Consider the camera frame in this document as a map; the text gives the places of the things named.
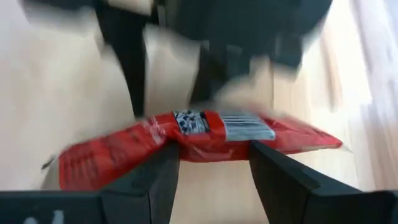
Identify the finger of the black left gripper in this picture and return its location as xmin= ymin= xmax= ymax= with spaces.
xmin=188 ymin=43 xmax=251 ymax=105
xmin=94 ymin=0 xmax=147 ymax=119

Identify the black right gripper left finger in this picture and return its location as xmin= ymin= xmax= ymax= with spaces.
xmin=0 ymin=142 xmax=182 ymax=224

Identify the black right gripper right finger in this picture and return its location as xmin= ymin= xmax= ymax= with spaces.
xmin=248 ymin=139 xmax=398 ymax=224

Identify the red popcorn bag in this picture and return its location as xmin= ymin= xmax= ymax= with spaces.
xmin=58 ymin=108 xmax=343 ymax=191

